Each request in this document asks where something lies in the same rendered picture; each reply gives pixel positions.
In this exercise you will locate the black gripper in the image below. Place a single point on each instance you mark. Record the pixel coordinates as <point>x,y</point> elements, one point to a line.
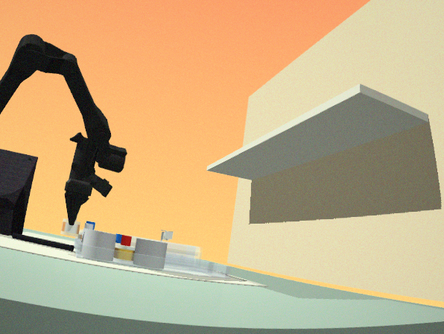
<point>77,189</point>

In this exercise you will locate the black flat bar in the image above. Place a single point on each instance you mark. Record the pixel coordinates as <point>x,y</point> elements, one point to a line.
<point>43,242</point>

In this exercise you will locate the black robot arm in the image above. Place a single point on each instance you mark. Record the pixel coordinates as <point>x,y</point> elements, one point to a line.
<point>32,54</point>

